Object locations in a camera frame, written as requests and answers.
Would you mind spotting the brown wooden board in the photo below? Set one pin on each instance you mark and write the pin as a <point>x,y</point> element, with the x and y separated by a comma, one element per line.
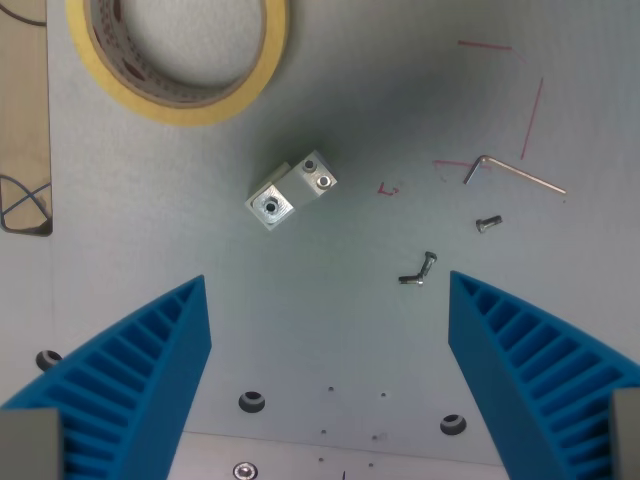
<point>22,125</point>

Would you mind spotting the steel hex allen key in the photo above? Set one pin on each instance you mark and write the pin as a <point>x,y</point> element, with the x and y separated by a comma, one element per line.
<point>510,172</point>

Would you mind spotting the machined aluminium block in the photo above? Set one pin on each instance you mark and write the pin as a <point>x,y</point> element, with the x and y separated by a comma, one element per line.
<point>290,192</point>

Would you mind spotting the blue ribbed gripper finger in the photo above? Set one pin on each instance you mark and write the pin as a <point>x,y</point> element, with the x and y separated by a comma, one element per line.
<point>140,360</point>
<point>520,350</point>

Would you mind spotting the small steel bolt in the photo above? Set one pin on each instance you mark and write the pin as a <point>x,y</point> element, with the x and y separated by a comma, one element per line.
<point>429,262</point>
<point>489,223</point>
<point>412,280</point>

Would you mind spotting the yellow masking tape roll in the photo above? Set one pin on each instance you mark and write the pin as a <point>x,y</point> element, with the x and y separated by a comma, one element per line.
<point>107,65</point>

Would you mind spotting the shiny socket head screw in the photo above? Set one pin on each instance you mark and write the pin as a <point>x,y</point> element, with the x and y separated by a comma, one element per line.
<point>245,470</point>

